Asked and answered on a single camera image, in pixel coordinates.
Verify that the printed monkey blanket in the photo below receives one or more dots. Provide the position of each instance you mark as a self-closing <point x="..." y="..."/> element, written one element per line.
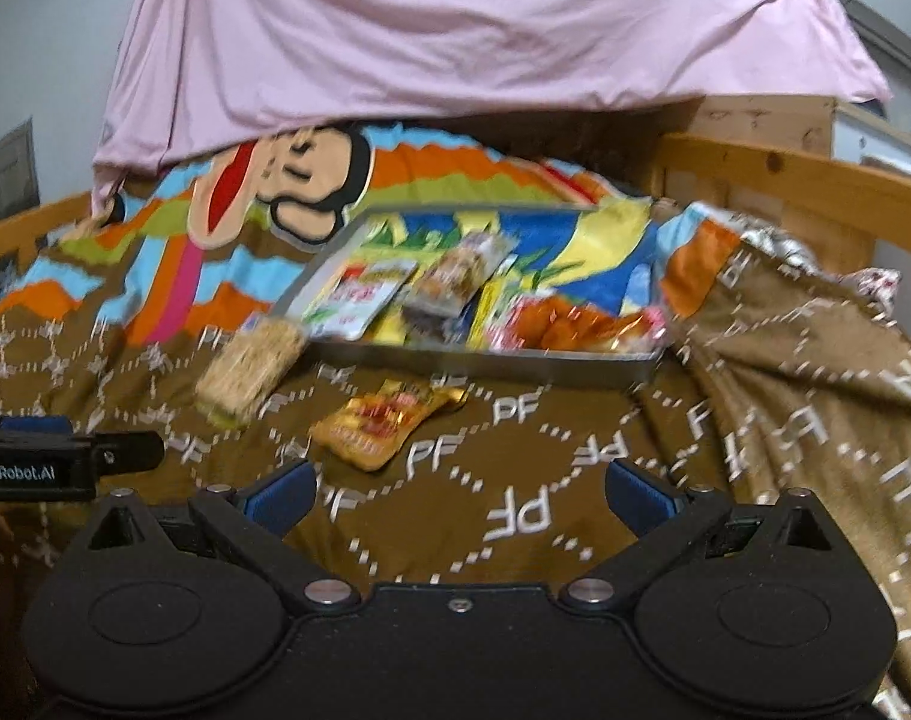
<point x="575" y="420"/>

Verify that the wooden bed frame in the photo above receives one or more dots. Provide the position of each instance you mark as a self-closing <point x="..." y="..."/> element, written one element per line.
<point x="800" y="172"/>

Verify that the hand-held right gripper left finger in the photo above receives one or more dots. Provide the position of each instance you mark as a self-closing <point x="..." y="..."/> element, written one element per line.
<point x="279" y="501"/>

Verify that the golden red snack packet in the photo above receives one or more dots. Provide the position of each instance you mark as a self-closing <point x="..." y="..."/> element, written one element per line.
<point x="373" y="427"/>

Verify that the grey wall panel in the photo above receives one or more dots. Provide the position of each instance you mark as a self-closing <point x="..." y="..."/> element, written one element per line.
<point x="5" y="180"/>

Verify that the metal tray with cartoon print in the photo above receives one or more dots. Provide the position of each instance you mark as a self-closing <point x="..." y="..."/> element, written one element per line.
<point x="590" y="240"/>

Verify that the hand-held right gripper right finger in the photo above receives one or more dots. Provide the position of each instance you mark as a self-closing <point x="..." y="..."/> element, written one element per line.
<point x="637" y="499"/>

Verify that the white red patterned cloth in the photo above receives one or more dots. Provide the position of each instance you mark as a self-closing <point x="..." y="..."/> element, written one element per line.
<point x="875" y="289"/>

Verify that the white cabinet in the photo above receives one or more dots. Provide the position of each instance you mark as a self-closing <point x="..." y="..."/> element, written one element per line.
<point x="890" y="142"/>

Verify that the clear packet of brown snack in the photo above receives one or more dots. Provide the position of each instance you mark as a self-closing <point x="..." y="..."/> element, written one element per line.
<point x="452" y="277"/>

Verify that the grain bar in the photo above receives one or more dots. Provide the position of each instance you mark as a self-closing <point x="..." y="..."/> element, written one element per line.
<point x="249" y="367"/>

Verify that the white green snack packet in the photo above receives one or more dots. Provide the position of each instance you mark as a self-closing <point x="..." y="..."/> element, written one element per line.
<point x="358" y="296"/>

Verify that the yellow green snack packet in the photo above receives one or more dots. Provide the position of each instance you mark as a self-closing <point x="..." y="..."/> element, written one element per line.
<point x="493" y="307"/>

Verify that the bag of orange snacks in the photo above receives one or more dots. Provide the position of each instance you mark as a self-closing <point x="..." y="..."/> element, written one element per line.
<point x="575" y="330"/>

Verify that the pink bed sheet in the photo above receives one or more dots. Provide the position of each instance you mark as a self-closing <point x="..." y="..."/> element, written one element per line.
<point x="463" y="30"/>

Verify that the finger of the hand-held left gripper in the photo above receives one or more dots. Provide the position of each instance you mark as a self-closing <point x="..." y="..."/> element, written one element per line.
<point x="129" y="451"/>
<point x="35" y="424"/>

